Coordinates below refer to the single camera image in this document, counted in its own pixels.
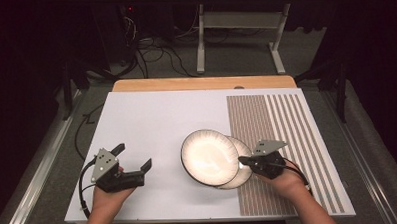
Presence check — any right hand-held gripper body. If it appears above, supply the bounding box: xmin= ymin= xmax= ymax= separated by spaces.
xmin=246 ymin=139 xmax=290 ymax=181

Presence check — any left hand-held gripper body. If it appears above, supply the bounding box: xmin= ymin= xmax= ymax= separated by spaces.
xmin=89 ymin=146 xmax=146 ymax=194

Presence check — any white plate with dark rim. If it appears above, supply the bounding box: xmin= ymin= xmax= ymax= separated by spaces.
xmin=213 ymin=134 xmax=254 ymax=191
xmin=179 ymin=128 xmax=241 ymax=189

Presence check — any person's right hand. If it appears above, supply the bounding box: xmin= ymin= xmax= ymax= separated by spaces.
xmin=254 ymin=161 xmax=313 ymax=206

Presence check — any person's left hand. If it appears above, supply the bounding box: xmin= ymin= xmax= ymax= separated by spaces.
xmin=90 ymin=184 xmax=138 ymax=216

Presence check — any brown striped placemat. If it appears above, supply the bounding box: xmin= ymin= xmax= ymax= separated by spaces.
xmin=226 ymin=91 xmax=346 ymax=218

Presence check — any white board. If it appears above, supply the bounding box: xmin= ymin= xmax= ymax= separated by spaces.
xmin=59 ymin=83 xmax=357 ymax=224

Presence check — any black metal stand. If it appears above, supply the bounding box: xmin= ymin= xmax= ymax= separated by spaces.
xmin=294 ymin=60 xmax=351 ymax=125
xmin=60 ymin=59 xmax=92 ymax=122

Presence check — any wooden table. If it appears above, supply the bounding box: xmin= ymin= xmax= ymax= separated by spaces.
xmin=111 ymin=73 xmax=299 ymax=95

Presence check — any dark box with red light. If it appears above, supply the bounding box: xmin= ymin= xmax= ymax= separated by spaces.
xmin=92 ymin=2 xmax=137 ymax=68

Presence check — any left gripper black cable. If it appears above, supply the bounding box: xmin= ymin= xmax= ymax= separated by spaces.
xmin=77 ymin=158 xmax=99 ymax=220

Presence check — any black floor cable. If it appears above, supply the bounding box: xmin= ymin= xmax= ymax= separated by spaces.
xmin=73 ymin=102 xmax=108 ymax=161

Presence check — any aluminium rail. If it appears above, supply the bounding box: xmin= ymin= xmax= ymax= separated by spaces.
xmin=321 ymin=88 xmax=397 ymax=224
xmin=0 ymin=89 xmax=88 ymax=224

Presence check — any bundle of black floor cables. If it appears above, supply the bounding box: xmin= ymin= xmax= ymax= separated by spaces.
xmin=116 ymin=5 xmax=201 ymax=81

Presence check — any white metal table frame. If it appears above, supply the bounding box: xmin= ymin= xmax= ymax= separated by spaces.
xmin=189 ymin=0 xmax=339 ymax=78

